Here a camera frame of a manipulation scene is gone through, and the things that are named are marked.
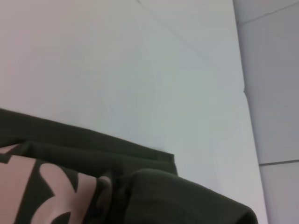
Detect dark green shirt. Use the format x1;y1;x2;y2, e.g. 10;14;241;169
0;108;266;224

